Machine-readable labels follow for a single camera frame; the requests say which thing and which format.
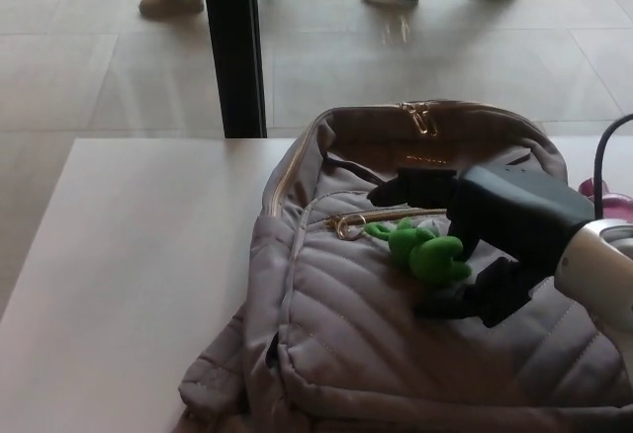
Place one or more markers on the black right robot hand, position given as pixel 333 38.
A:
pixel 509 210

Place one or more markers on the grey quilted backpack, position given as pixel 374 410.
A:
pixel 346 334

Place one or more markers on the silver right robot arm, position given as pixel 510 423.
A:
pixel 601 275

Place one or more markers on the pink transparent water bottle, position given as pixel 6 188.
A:
pixel 619 204

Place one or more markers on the tan brown shoe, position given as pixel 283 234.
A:
pixel 170 4

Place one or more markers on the black window frame post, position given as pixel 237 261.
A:
pixel 235 47

